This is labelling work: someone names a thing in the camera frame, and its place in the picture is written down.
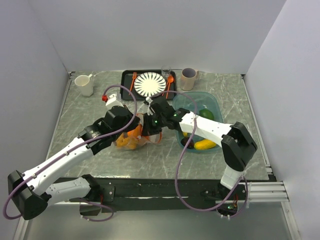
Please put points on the yellow banana toy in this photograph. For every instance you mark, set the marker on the yellow banana toy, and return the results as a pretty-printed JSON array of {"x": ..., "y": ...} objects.
[{"x": 204, "y": 144}]

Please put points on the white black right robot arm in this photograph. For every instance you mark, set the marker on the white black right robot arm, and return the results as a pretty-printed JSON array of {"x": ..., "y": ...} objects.
[{"x": 238, "y": 146}]

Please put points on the green lime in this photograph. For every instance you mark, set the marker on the green lime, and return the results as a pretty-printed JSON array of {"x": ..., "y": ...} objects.
[{"x": 207, "y": 114}]

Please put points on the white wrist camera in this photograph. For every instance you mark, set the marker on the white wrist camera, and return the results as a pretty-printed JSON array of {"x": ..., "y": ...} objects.
[
  {"x": 112, "y": 100},
  {"x": 148, "y": 101}
]

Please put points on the clear zip top bag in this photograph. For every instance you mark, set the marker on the clear zip top bag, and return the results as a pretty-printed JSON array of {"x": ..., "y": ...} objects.
[{"x": 143, "y": 140}]

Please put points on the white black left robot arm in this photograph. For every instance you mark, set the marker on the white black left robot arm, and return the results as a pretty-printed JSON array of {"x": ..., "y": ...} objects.
[{"x": 36, "y": 189}]

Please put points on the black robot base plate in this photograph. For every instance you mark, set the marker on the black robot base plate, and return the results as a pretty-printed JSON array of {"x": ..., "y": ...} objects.
[{"x": 133, "y": 194}]

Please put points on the orange fruit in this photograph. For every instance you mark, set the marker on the orange fruit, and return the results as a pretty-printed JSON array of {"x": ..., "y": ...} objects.
[{"x": 135, "y": 133}]

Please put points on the dark purple food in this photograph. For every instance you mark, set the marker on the dark purple food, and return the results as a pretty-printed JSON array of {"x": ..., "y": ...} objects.
[{"x": 190, "y": 145}]

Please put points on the white mug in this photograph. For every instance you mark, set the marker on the white mug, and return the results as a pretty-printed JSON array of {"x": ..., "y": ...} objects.
[{"x": 84, "y": 83}]

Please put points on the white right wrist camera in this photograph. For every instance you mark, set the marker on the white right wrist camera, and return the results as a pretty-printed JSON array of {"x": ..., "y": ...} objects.
[{"x": 148, "y": 101}]

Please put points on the clear drinking glass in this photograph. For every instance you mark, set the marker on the clear drinking glass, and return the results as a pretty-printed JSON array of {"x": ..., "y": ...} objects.
[{"x": 166, "y": 71}]

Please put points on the beige mug purple inside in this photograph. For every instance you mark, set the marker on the beige mug purple inside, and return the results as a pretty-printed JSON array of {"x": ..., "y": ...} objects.
[{"x": 188, "y": 78}]

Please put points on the golden ginger root toy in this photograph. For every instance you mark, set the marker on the golden ginger root toy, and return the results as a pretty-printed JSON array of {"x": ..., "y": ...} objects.
[{"x": 125, "y": 141}]

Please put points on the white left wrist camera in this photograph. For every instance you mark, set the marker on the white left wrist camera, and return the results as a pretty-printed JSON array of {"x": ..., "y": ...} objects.
[{"x": 112, "y": 100}]

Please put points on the aluminium frame rail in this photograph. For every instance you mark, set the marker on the aluminium frame rail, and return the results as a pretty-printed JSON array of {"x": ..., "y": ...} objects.
[{"x": 79, "y": 188}]

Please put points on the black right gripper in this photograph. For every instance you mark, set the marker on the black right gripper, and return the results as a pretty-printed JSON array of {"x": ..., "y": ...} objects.
[{"x": 148, "y": 128}]

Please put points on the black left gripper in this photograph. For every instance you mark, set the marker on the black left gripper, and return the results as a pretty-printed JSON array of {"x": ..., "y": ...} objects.
[{"x": 135, "y": 121}]

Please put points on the orange plastic fork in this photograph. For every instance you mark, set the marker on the orange plastic fork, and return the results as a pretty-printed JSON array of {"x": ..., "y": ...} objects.
[{"x": 134, "y": 76}]

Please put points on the white black striped plate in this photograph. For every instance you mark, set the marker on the white black striped plate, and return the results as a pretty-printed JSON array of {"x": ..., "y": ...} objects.
[{"x": 149, "y": 83}]

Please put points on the orange plastic spoon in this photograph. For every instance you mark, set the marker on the orange plastic spoon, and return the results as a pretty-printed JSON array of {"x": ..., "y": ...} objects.
[{"x": 170, "y": 80}]

